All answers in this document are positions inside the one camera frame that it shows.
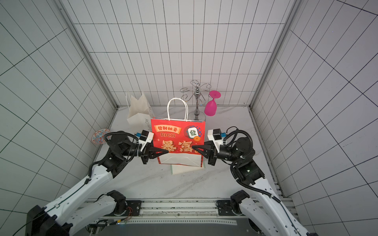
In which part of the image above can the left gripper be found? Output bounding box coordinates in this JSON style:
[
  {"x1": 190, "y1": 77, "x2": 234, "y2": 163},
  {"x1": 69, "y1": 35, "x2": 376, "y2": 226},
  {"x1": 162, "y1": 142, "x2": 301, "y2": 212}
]
[{"x1": 122, "y1": 141, "x2": 169, "y2": 164}]

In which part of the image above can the green Fresh paper bag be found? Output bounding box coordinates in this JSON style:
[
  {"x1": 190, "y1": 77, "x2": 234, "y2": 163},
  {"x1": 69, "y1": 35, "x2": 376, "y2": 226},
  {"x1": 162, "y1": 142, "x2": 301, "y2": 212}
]
[{"x1": 171, "y1": 165, "x2": 205, "y2": 175}]

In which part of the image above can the red printed paper bag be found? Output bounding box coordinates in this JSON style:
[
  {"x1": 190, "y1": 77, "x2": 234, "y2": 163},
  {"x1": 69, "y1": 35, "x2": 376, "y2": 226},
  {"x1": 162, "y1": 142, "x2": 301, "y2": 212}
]
[{"x1": 151, "y1": 98, "x2": 206, "y2": 168}]

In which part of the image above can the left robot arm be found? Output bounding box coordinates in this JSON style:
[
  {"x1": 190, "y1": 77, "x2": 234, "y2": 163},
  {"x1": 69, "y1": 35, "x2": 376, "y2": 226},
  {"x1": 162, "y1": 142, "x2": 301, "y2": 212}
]
[{"x1": 22, "y1": 130, "x2": 169, "y2": 236}]

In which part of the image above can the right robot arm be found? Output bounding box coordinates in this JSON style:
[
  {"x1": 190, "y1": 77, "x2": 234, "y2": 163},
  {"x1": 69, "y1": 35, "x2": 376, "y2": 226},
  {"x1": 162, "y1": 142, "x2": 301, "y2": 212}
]
[{"x1": 193, "y1": 129, "x2": 311, "y2": 236}]

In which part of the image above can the white Happy Every Day bag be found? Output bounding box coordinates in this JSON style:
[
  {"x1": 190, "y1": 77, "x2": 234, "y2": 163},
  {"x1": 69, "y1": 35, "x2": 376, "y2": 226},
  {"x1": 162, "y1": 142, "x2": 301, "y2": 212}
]
[{"x1": 126, "y1": 92, "x2": 155, "y2": 133}]

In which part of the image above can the pink plastic wine glass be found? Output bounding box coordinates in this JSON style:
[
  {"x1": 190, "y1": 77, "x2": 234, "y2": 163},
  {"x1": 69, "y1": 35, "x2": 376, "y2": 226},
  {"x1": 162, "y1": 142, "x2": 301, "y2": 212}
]
[{"x1": 204, "y1": 90, "x2": 221, "y2": 117}]

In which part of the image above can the chrome cup holder stand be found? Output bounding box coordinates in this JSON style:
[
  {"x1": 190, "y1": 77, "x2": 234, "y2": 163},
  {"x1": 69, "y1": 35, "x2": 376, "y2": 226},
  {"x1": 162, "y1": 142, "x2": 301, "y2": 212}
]
[{"x1": 180, "y1": 80, "x2": 212, "y2": 121}]

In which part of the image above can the patterned ceramic bowl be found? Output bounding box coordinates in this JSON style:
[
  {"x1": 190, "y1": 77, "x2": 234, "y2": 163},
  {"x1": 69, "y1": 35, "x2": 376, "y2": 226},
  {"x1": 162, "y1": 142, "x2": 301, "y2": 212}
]
[{"x1": 91, "y1": 128, "x2": 110, "y2": 145}]

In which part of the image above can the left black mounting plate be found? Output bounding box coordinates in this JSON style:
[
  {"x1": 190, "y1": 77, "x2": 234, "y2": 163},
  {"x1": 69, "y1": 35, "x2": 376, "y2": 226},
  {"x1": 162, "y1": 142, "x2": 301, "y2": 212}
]
[{"x1": 114, "y1": 200, "x2": 142, "y2": 217}]

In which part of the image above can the black mounting plate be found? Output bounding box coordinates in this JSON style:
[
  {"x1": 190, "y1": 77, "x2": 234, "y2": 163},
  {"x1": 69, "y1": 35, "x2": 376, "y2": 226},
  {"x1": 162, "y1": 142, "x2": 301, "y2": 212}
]
[
  {"x1": 216, "y1": 200, "x2": 243, "y2": 216},
  {"x1": 114, "y1": 200, "x2": 142, "y2": 217}
]

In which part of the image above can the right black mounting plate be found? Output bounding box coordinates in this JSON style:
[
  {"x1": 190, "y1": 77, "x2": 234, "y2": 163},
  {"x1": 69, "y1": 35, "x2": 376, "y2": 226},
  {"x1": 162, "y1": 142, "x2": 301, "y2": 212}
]
[{"x1": 216, "y1": 200, "x2": 243, "y2": 216}]

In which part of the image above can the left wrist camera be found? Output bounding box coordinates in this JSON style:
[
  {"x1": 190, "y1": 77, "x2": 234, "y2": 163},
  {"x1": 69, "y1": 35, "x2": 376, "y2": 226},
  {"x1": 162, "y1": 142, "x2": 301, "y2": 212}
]
[{"x1": 136, "y1": 130, "x2": 154, "y2": 150}]

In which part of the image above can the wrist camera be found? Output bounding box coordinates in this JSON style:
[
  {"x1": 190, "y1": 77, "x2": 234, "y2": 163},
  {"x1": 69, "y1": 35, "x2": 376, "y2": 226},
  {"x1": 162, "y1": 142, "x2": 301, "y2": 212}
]
[
  {"x1": 207, "y1": 129, "x2": 226, "y2": 152},
  {"x1": 136, "y1": 130, "x2": 154, "y2": 150}
]

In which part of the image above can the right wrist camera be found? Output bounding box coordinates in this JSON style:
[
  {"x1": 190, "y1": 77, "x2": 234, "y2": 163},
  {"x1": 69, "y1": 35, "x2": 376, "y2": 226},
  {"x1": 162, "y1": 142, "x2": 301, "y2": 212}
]
[{"x1": 207, "y1": 129, "x2": 226, "y2": 152}]

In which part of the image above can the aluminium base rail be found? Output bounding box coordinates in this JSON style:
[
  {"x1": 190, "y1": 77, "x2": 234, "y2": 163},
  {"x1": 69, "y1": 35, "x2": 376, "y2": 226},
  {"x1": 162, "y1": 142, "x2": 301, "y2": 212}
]
[{"x1": 63, "y1": 197, "x2": 296, "y2": 226}]

